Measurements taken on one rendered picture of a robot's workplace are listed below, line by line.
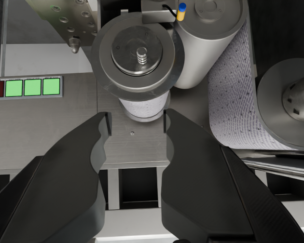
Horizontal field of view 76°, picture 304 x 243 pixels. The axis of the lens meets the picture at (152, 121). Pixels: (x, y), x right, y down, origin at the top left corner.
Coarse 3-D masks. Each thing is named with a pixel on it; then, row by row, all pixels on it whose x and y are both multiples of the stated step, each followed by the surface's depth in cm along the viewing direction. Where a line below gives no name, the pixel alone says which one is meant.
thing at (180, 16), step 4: (164, 4) 27; (180, 4) 23; (184, 4) 23; (168, 8) 26; (180, 8) 23; (184, 8) 23; (172, 12) 26; (180, 12) 23; (184, 12) 24; (176, 16) 25; (180, 16) 24; (180, 20) 25
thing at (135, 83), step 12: (120, 24) 30; (132, 24) 30; (144, 24) 30; (156, 24) 30; (108, 36) 30; (168, 36) 30; (108, 48) 30; (168, 48) 30; (108, 60) 29; (168, 60) 29; (108, 72) 29; (120, 72) 29; (156, 72) 29; (168, 72) 29; (120, 84) 29; (132, 84) 29; (144, 84) 29; (156, 84) 29
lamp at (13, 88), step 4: (8, 84) 63; (12, 84) 63; (16, 84) 63; (20, 84) 63; (8, 88) 63; (12, 88) 63; (16, 88) 63; (20, 88) 63; (8, 92) 63; (12, 92) 63; (16, 92) 63; (20, 92) 63
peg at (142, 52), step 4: (140, 48) 26; (144, 48) 26; (140, 52) 25; (144, 52) 25; (140, 56) 26; (144, 56) 26; (140, 60) 27; (144, 60) 27; (140, 64) 28; (144, 64) 28
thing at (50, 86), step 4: (44, 80) 63; (48, 80) 63; (52, 80) 63; (56, 80) 63; (44, 84) 63; (48, 84) 63; (52, 84) 63; (56, 84) 63; (44, 88) 63; (48, 88) 63; (52, 88) 63; (56, 88) 63; (44, 92) 62; (48, 92) 62; (52, 92) 62; (56, 92) 62
